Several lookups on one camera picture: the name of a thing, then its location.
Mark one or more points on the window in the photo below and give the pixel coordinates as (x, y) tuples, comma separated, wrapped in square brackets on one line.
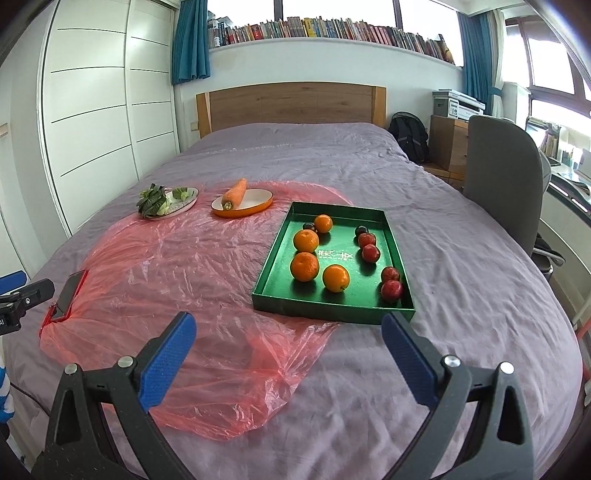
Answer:
[(549, 64)]

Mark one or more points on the carrot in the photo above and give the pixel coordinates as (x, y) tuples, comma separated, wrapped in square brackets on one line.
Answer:
[(234, 194)]

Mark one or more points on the row of books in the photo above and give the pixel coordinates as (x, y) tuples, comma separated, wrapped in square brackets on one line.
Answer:
[(323, 27)]

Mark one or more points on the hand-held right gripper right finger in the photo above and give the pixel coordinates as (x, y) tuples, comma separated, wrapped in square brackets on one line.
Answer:
[(411, 364)]

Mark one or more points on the white wardrobe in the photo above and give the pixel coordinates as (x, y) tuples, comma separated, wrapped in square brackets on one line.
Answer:
[(92, 120)]

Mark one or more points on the black backpack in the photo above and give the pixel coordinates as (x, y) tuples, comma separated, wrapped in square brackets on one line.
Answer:
[(408, 136)]

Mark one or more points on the small red apple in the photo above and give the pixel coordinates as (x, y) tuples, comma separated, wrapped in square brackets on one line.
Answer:
[(391, 291), (371, 253), (390, 274), (367, 240)]

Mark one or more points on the pink plastic sheet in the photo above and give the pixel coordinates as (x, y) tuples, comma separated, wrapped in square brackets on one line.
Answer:
[(184, 300)]

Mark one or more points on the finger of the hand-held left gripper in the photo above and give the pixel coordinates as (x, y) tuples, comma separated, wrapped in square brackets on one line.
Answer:
[(13, 281), (37, 291)]

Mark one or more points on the small bok choy piece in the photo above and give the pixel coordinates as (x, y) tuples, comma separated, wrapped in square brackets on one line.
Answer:
[(181, 193)]

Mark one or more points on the small orange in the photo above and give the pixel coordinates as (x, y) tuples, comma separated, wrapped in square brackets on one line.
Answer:
[(323, 224)]

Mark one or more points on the wooden headboard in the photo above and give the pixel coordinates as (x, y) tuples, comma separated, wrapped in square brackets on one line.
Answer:
[(291, 104)]

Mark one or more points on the cluttered desk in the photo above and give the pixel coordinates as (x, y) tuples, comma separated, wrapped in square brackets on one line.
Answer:
[(568, 170)]

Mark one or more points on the green tray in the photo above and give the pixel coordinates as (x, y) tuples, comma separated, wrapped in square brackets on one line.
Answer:
[(351, 302)]

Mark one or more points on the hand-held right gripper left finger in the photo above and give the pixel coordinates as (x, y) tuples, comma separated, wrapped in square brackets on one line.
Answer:
[(166, 364)]

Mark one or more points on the blue curtain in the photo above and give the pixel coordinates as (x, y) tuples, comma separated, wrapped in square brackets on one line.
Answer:
[(475, 60), (190, 41)]

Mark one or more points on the orange rimmed dish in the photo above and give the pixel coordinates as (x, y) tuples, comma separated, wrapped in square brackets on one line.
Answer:
[(257, 198)]

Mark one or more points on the grey office chair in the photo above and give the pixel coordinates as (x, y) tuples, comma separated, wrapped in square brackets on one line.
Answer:
[(498, 184)]

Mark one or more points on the smartphone in red case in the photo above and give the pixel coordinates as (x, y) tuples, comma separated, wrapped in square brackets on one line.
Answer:
[(69, 295)]

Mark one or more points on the wall light switch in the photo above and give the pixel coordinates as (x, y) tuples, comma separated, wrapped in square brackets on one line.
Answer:
[(3, 130)]

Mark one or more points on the wooden drawer cabinet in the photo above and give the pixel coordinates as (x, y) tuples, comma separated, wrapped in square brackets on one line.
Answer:
[(448, 143)]

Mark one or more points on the white printer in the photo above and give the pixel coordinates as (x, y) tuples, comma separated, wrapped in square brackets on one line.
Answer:
[(457, 104)]

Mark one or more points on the white patterned plate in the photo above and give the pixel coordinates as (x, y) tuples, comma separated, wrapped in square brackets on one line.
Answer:
[(188, 204)]

